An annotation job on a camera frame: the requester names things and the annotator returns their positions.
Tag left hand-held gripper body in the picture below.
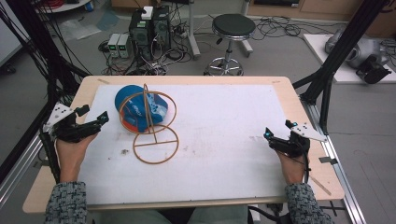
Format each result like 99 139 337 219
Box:
42 103 98 144

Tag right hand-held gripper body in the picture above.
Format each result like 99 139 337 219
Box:
268 121 328 159

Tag person's right hand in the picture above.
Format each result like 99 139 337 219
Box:
276 149 311 186

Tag person's left hand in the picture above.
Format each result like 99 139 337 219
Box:
55 133 99 184

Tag blue baseball cap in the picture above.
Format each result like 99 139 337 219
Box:
114 84 169 133

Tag grey tape piece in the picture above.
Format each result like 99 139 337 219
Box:
318 156 339 166

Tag white table mat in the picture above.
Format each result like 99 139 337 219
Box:
77 83 301 207

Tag grey bench power supply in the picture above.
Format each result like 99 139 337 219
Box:
106 33 121 59
117 33 133 60

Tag white floor board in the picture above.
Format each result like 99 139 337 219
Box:
303 33 396 85

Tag black computer tower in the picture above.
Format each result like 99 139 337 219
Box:
128 9 154 61
151 5 172 52

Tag grey robot head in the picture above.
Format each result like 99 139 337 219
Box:
324 28 392 85

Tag person's legs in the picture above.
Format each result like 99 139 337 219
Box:
90 204 250 224

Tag black round stool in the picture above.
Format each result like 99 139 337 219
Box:
203 13 258 77

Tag white box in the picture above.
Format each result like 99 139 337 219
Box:
140 6 155 21

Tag grey desk leg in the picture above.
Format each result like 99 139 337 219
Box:
186 0 202 61

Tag aluminium rail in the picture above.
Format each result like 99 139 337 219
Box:
0 133 44 209
299 95 368 224

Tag orange wire rack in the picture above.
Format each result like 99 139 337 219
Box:
118 82 180 165

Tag black frame post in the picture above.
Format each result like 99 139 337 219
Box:
5 0 82 96
291 0 392 135

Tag tangle of floor cables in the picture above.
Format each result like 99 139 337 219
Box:
98 12 200 77

